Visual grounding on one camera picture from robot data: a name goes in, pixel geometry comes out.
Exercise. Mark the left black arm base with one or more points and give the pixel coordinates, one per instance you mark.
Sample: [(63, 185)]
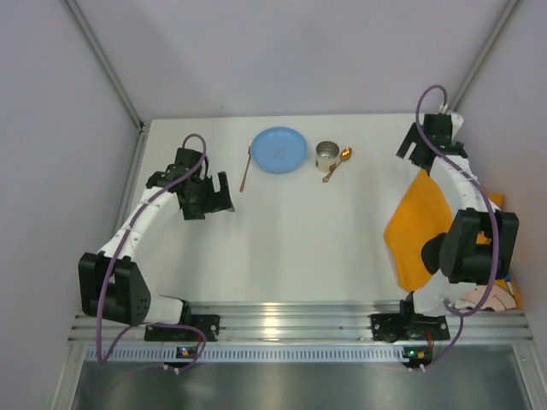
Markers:
[(200, 327)]

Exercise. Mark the perforated cable duct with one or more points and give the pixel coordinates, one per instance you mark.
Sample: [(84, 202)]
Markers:
[(270, 354)]

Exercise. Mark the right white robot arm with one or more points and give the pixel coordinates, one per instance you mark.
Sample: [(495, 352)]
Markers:
[(446, 239)]

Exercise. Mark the copper spoon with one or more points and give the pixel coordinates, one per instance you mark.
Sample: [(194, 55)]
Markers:
[(344, 156)]

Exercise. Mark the orange Mickey Mouse cloth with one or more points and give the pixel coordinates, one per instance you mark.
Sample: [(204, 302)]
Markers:
[(422, 215)]

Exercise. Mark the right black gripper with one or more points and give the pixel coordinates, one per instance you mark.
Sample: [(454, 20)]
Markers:
[(415, 146)]

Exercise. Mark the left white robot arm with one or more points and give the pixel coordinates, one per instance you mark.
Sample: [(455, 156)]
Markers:
[(113, 283)]

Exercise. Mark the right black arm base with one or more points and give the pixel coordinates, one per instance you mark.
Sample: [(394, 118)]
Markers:
[(408, 325)]

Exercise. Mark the copper fork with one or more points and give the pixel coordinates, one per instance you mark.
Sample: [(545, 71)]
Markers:
[(246, 169)]

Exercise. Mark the blue plastic plate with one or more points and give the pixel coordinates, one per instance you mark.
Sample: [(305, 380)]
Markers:
[(279, 150)]

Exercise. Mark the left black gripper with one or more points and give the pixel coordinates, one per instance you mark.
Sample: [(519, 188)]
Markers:
[(209, 195)]

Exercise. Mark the small metal cup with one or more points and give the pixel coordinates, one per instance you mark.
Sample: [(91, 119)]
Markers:
[(326, 155)]

